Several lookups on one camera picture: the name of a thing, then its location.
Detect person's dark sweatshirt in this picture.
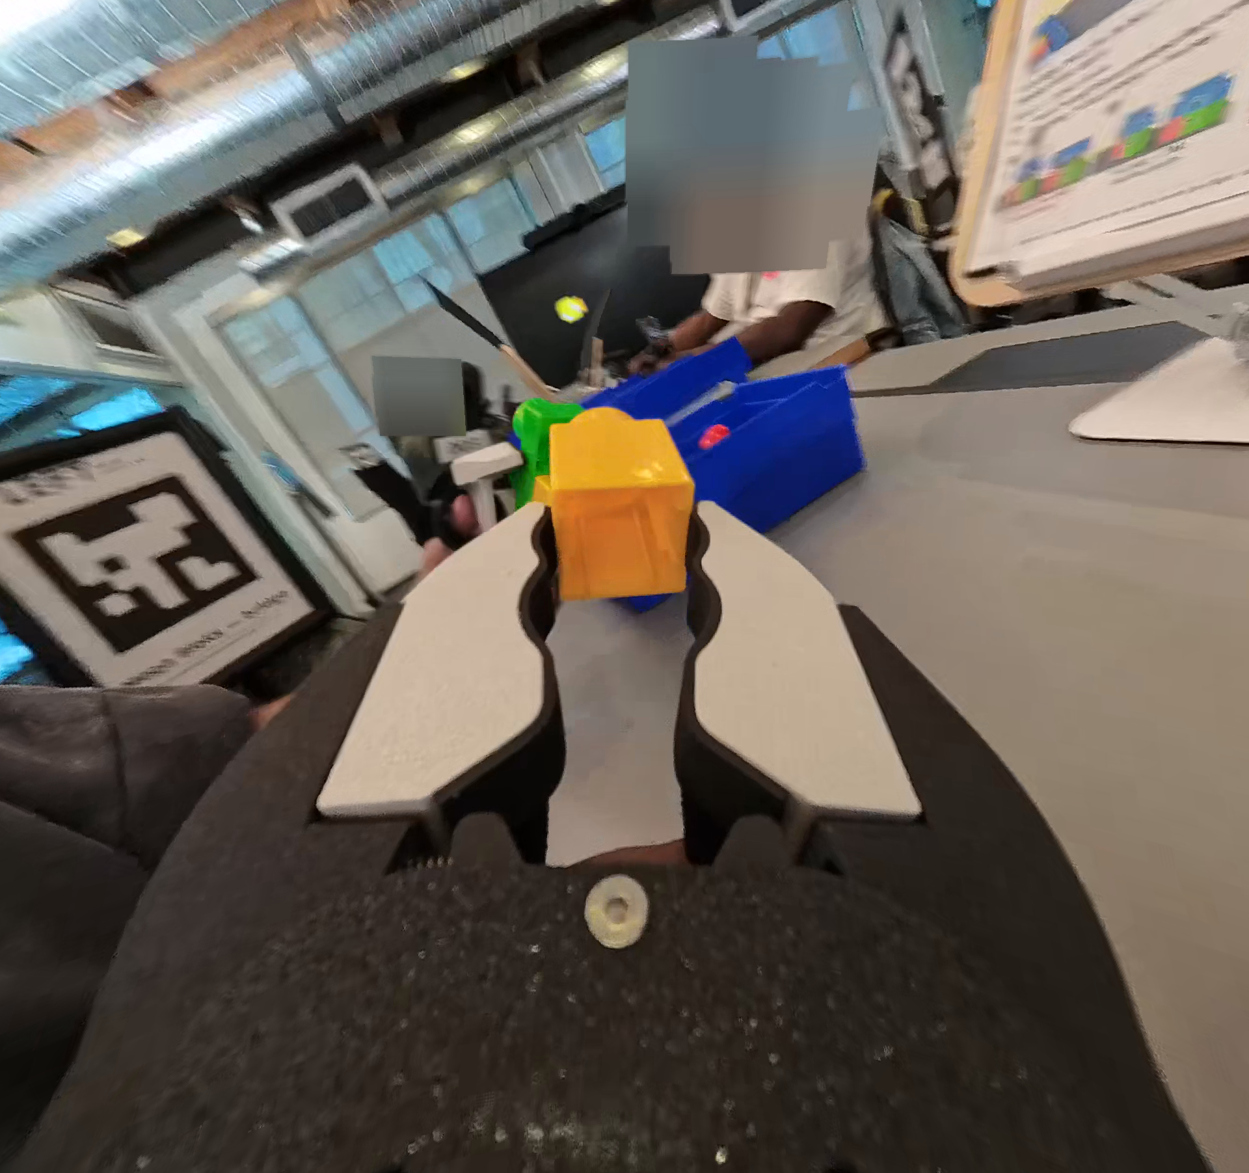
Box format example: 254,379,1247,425
0,685,257,1139

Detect orange single-stud block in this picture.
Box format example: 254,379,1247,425
548,409,695,604

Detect person's left hand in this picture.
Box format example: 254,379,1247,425
419,495,487,571

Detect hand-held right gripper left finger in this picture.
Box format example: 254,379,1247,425
316,503,566,867

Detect blue plastic bin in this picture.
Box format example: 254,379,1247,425
624,365,868,613
583,337,751,405

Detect green two-stud block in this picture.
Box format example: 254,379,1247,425
509,397,588,512

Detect clear framed instruction sheet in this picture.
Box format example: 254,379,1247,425
966,0,1249,291

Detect instruction sheet on stand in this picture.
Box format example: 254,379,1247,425
950,0,1249,308

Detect framed marker sign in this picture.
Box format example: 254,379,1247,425
0,408,336,690

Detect denim jacket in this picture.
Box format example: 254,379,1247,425
871,187,968,346

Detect grey desk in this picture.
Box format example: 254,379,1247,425
575,298,1249,1173

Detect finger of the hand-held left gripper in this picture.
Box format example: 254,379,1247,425
448,443,524,525

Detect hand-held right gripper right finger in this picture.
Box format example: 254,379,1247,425
673,500,923,867

